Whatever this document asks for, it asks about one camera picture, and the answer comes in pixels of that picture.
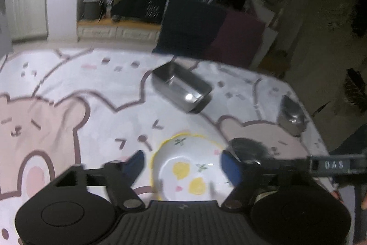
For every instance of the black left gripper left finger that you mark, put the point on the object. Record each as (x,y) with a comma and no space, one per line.
(120,177)

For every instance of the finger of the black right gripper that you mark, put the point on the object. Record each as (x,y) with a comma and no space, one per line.
(333,166)

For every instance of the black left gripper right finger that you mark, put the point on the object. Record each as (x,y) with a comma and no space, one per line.
(244,179)

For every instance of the small stainless steel dish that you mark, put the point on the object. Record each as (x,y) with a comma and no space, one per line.
(291,117)

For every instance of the white plate with yellow flowers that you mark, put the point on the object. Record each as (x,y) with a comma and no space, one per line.
(187,167)

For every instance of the rectangular stainless steel tray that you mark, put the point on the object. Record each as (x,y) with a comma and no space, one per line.
(182,87)

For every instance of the round stainless steel bowl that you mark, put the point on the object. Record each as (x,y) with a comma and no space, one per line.
(247,149)

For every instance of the person's right hand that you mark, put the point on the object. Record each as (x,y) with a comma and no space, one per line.
(363,205)

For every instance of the cartoon bear patterned tablecloth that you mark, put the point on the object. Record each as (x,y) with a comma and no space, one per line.
(65,107)

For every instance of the maroon folded cushion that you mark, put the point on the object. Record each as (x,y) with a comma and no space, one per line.
(237,41)

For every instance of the white low drawer cabinet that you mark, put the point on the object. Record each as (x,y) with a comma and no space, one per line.
(106,29)

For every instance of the dark grey bin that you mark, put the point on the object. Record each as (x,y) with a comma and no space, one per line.
(92,10)

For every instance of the black have a nice day sign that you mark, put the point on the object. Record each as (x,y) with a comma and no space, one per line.
(149,11)

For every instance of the white closet doors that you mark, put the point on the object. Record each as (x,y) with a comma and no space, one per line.
(27,19)

